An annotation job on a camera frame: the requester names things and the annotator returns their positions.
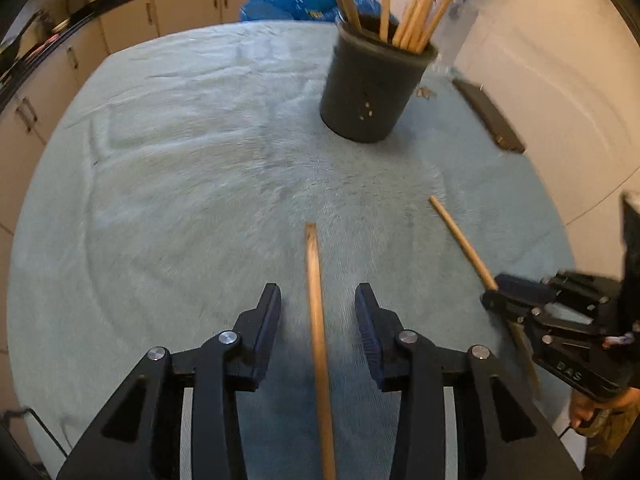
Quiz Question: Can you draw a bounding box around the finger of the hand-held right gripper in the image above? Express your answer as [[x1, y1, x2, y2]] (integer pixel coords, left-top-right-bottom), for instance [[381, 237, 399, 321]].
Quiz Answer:
[[494, 270, 608, 307], [481, 290, 558, 357]]

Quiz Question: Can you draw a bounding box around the grey-green tablecloth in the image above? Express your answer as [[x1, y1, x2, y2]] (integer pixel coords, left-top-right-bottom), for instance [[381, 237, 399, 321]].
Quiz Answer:
[[6, 20, 581, 480]]

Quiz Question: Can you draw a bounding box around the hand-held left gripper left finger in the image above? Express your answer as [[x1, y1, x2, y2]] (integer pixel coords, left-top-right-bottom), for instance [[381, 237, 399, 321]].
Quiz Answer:
[[56, 282, 282, 480]]

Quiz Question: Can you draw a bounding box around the person's right hand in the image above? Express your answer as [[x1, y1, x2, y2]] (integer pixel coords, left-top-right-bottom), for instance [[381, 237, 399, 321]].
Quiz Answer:
[[569, 387, 640, 431]]

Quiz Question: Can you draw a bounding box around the black smartphone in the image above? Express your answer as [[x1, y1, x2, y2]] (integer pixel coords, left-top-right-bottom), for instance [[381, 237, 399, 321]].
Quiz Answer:
[[452, 78, 527, 154]]

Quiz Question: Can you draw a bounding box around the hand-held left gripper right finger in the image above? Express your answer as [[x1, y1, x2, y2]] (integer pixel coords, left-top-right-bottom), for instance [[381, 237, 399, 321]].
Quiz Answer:
[[354, 282, 583, 480]]

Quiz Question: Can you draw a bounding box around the bunch of wooden chopsticks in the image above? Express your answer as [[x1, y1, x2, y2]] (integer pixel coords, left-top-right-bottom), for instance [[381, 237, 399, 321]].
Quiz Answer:
[[378, 0, 473, 54]]

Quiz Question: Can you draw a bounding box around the dark grey utensil holder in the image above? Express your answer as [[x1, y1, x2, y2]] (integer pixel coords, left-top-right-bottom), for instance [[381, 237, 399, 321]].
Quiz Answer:
[[320, 14, 439, 144]]

